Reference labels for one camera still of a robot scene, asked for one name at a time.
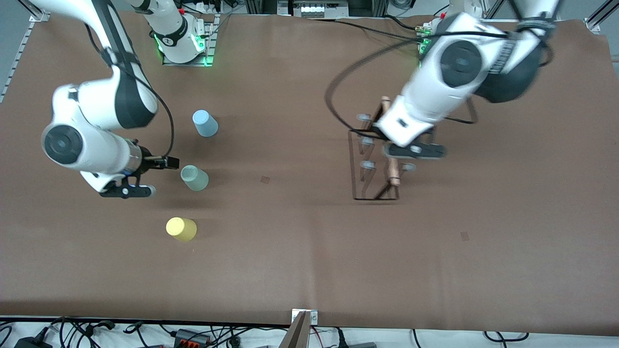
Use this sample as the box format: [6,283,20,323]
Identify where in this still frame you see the pale green plastic cup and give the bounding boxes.
[180,165,210,192]

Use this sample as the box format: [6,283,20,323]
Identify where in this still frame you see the black wire cup holder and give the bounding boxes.
[347,95,417,202]

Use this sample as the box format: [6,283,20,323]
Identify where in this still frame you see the yellow plastic cup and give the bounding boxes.
[165,217,198,242]

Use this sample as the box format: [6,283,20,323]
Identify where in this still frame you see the light blue plastic cup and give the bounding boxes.
[192,110,219,138]

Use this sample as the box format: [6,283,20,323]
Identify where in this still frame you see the brown table cover sheet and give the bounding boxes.
[0,11,619,336]

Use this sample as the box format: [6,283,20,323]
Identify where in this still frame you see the grey electrical module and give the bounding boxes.
[277,0,350,18]

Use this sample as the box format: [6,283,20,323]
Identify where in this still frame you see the grey connector box orange levers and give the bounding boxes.
[173,328,212,347]

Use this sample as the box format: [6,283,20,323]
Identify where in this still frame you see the aluminium corner profile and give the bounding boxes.
[584,0,619,33]

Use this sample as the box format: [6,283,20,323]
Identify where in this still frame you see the black power adapter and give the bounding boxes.
[14,335,53,348]

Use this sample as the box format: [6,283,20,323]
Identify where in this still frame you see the black cable to arm base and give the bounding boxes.
[306,14,426,45]

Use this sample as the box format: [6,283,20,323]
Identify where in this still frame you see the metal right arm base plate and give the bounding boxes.
[162,14,217,67]

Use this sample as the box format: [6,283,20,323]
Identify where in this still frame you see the tangled black floor cables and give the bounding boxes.
[0,317,165,348]

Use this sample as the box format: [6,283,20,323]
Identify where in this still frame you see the perforated aluminium rail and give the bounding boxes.
[0,9,50,103]

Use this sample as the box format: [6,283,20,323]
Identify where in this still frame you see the small metal edge bracket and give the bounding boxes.
[291,309,319,325]

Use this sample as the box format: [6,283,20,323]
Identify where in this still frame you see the brown slanted post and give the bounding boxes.
[279,311,310,348]

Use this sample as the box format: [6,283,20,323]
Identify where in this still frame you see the black looped floor cable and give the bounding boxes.
[483,331,529,343]

